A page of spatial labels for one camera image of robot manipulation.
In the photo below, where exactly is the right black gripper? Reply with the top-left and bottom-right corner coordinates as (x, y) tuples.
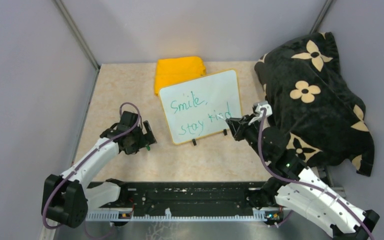
(226, 112), (270, 162)

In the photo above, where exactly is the yellow-framed whiteboard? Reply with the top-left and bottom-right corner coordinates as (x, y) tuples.
(158, 69), (243, 145)

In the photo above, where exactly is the green whiteboard marker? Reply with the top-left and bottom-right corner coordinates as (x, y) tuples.
(216, 114), (227, 121)

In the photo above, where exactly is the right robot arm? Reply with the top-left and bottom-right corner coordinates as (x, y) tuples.
(226, 115), (380, 240)

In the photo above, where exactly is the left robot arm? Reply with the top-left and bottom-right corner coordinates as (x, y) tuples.
(41, 111), (157, 229)

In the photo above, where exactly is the folded yellow cloth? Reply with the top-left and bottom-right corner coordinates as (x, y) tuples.
(154, 56), (207, 96)

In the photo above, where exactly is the black floral blanket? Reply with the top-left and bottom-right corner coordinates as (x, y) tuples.
(254, 32), (375, 177)

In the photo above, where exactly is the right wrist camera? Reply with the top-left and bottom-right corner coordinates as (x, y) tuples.
(248, 101), (273, 126)

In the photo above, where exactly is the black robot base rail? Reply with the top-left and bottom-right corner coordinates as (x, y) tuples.
(85, 181), (294, 226)

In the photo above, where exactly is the right metal corner post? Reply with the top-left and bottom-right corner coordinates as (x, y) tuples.
(309, 0), (336, 34)

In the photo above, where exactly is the metal corner post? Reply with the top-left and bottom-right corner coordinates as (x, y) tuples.
(309, 0), (336, 34)
(52, 0), (101, 72)

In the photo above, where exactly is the left metal corner post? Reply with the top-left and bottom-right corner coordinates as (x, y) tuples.
(52, 0), (101, 72)

